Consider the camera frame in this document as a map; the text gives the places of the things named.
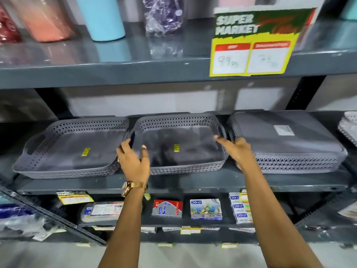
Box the person's right hand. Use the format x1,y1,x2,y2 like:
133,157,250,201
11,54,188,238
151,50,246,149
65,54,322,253
214,135,256,171

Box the person's left hand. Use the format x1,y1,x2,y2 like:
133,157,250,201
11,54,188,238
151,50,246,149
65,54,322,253
116,138,151,183

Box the grey perforated plastic tray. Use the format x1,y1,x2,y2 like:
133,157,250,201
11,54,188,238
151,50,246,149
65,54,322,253
12,117,130,179
127,113,230,176

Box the person's right forearm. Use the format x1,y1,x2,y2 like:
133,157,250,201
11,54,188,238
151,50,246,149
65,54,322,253
240,162,324,268

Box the person's left forearm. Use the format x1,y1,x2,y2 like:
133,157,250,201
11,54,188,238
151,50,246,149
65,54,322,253
98,181,148,268

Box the gold wristwatch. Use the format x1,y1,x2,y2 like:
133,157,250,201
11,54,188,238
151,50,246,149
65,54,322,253
121,181,148,197

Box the white blue stationery box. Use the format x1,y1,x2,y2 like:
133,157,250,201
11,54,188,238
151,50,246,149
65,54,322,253
234,211,253,224
229,192,249,203
231,202,251,213

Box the red and grey box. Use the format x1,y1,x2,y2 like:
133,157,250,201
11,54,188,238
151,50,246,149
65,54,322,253
152,200,183,218

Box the grey pencil box with label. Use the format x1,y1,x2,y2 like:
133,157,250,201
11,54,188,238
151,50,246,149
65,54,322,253
79,202,125,224

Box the blue and white crayon box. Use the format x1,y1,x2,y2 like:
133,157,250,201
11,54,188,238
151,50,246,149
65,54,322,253
190,198,223,220

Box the small yellow price tag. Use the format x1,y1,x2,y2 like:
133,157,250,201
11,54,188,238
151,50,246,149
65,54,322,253
57,191,94,206

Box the grey metal shelf rack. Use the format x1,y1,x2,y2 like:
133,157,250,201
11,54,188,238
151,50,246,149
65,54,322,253
0,19,357,249

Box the yellow green price sign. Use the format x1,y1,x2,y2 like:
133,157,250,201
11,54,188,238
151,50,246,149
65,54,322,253
209,7,318,77

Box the grey metal side rack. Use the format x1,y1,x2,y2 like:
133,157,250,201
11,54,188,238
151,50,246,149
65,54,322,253
0,184,107,246
295,187,357,247

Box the light grey perforated tray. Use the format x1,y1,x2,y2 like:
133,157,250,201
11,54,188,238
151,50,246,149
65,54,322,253
337,111,357,143

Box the clear plastic-wrapped goods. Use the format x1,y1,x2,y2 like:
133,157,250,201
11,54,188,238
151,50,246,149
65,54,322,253
0,203,60,242

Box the pale pink bottle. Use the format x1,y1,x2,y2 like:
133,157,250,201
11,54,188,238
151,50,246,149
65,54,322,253
218,0,257,9

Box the purple plastic-wrapped bottle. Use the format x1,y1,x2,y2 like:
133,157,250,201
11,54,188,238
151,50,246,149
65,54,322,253
141,0,185,34

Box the light blue bottle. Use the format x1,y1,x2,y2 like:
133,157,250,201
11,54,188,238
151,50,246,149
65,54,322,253
75,0,126,42

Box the pink orange bottle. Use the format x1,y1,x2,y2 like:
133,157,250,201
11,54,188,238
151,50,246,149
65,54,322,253
7,0,76,43

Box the teal bottle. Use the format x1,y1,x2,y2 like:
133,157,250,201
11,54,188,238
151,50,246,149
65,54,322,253
340,0,357,20

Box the red glitter bottle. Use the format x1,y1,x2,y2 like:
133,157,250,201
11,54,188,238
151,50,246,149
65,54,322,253
0,3,22,44

